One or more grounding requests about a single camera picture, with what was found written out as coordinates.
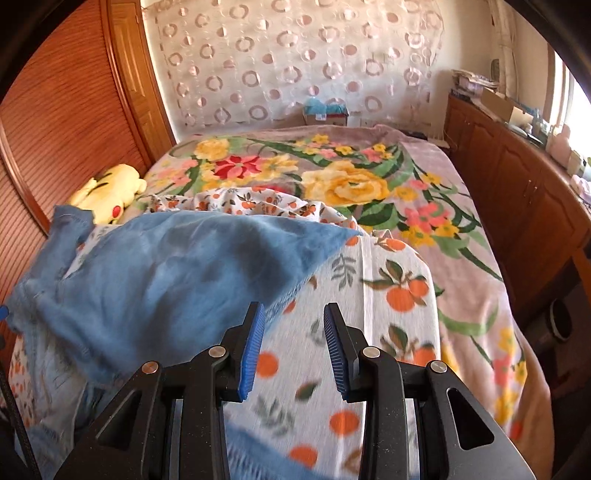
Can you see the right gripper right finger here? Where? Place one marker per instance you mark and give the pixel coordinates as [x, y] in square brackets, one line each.
[457, 437]

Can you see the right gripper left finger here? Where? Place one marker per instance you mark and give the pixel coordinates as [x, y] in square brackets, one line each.
[167, 422]

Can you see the light blue denim jeans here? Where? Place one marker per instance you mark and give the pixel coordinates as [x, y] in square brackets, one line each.
[161, 287]

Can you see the wooden sideboard cabinet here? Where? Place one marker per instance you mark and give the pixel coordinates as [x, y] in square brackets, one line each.
[536, 224]

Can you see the yellow plush toy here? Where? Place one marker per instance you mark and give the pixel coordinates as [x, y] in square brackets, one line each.
[108, 195]

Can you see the pink floral blanket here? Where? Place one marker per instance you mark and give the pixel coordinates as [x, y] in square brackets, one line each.
[419, 278]

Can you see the pink bottle on sideboard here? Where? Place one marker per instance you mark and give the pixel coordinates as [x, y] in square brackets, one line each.
[559, 146]

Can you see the open cardboard box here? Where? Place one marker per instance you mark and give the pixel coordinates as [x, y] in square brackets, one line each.
[507, 109]

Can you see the wooden louvered wardrobe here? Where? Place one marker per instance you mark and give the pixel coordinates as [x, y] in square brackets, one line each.
[78, 95]

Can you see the stack of papers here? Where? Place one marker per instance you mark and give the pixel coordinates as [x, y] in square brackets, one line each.
[473, 84]

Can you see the cardboard box with blue items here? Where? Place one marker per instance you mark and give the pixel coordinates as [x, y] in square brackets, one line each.
[332, 112]

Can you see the circle pattern sheer curtain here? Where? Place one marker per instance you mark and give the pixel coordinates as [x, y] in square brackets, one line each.
[249, 65]

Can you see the beige side curtain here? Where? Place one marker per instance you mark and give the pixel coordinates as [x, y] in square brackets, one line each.
[503, 18]

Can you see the window with wooden frame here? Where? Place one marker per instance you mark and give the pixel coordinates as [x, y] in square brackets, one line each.
[567, 104]

